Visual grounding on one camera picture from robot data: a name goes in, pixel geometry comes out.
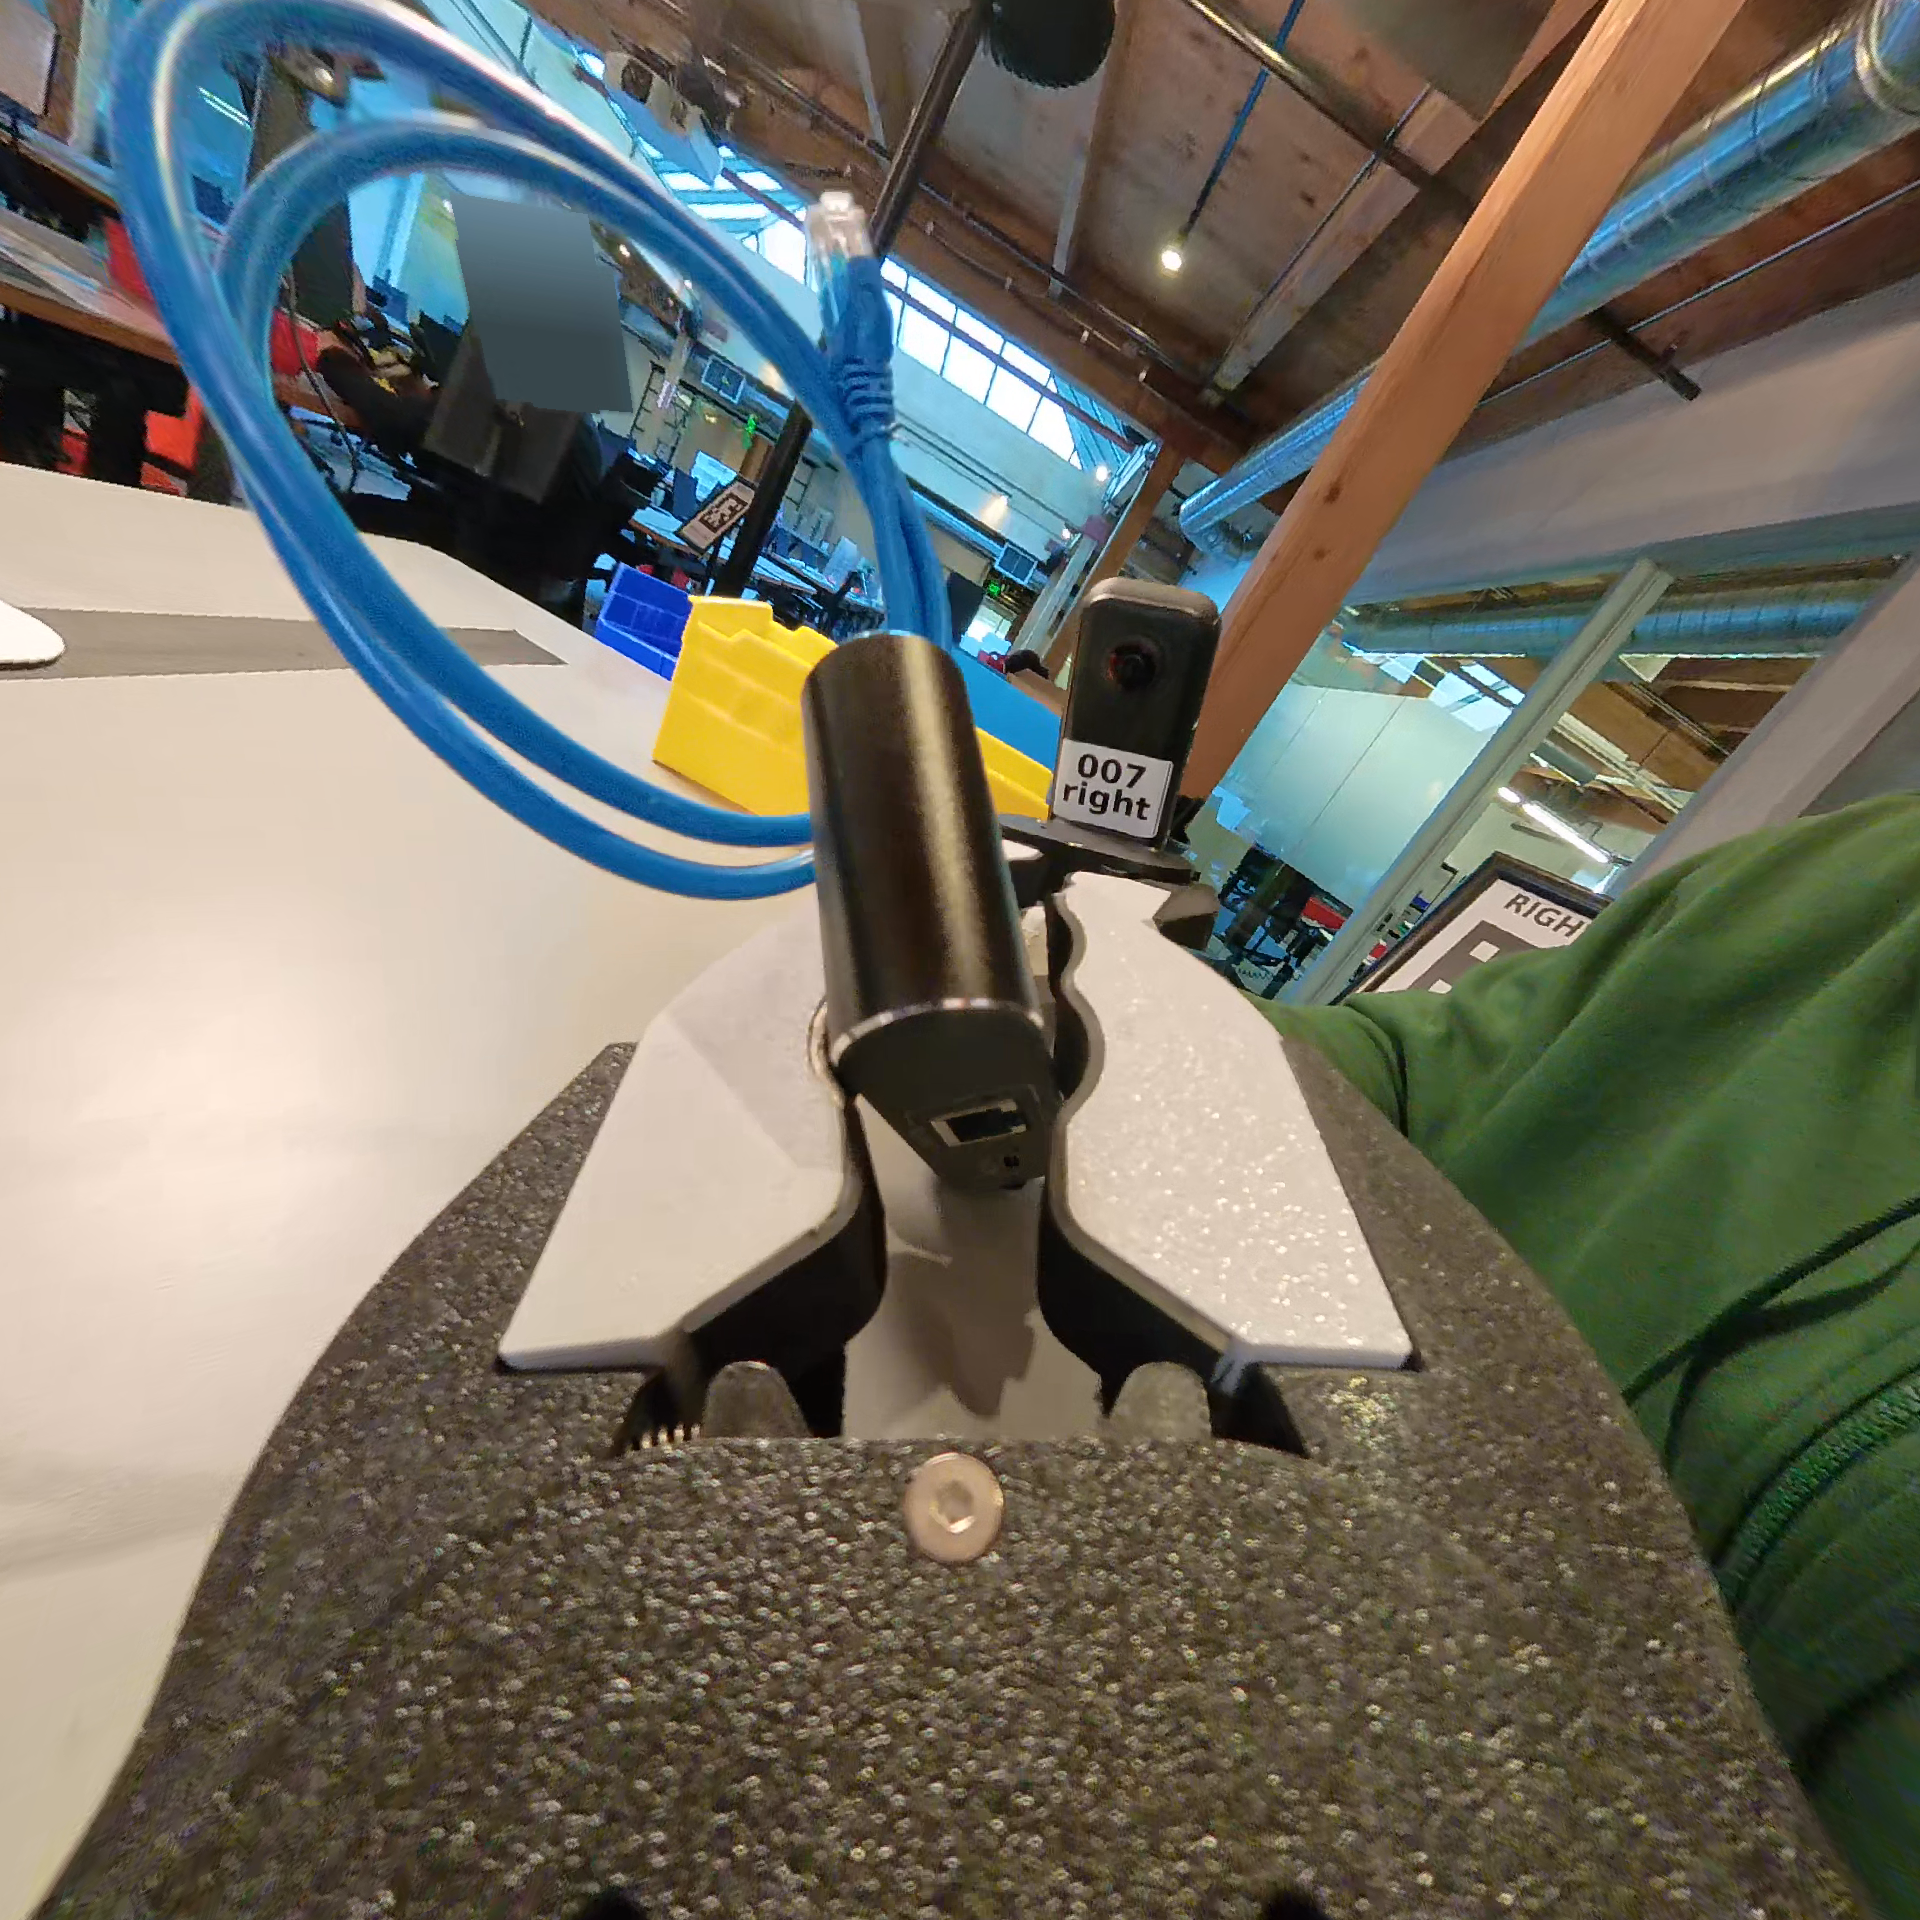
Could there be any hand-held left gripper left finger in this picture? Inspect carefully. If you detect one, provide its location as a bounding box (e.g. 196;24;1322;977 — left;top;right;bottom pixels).
496;912;880;1373

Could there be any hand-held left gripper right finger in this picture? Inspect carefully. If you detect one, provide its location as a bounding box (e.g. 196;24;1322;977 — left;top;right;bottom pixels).
1042;881;1421;1373

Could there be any black ethernet adapter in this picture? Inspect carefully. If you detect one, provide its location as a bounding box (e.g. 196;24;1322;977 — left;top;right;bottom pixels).
802;633;1059;1192

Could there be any yellow plastic bin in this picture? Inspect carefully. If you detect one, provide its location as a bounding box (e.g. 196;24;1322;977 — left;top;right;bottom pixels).
652;594;1051;818

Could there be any blue ethernet cable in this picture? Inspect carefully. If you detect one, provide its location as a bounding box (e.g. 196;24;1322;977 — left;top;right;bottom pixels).
108;0;962;903

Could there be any person's right forearm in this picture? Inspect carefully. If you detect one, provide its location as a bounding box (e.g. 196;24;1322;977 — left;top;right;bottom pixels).
1252;796;1920;1441

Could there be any blue plastic bin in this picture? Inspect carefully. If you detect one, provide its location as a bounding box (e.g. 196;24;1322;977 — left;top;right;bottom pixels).
594;561;707;680
944;650;1075;758

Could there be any framed marker sign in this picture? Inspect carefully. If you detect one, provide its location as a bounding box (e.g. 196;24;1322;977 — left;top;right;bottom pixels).
1350;853;1614;999

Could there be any black stand pole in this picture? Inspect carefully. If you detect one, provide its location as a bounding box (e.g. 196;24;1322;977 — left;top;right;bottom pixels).
872;0;992;255

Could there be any wooden post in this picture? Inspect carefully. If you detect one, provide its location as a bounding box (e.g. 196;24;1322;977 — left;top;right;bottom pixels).
1185;0;1748;798

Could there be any silver air duct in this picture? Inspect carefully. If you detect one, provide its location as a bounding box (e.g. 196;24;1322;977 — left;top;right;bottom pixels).
1177;0;1920;541

